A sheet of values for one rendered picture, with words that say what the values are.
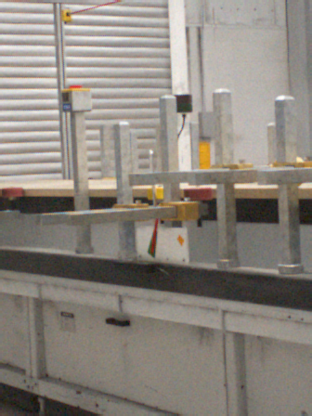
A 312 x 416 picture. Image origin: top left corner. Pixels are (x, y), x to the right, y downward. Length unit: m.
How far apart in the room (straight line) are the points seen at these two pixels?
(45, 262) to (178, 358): 0.54
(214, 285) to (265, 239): 0.27
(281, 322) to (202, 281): 0.28
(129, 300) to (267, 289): 0.73
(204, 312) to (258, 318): 0.23
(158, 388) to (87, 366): 0.46
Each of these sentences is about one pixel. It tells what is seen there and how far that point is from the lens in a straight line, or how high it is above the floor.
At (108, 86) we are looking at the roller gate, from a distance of 12.00.
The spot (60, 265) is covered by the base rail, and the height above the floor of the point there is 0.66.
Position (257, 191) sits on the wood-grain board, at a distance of 3.07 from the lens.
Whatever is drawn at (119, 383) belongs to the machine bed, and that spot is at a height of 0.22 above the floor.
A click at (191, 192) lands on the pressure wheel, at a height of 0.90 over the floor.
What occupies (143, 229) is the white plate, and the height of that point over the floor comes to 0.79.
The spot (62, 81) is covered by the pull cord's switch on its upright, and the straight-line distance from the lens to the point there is 5.90.
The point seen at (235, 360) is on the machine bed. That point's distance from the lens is 3.33.
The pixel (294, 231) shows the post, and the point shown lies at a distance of 2.74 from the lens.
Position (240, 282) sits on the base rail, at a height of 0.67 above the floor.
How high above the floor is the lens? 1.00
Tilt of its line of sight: 3 degrees down
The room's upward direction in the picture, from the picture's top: 3 degrees counter-clockwise
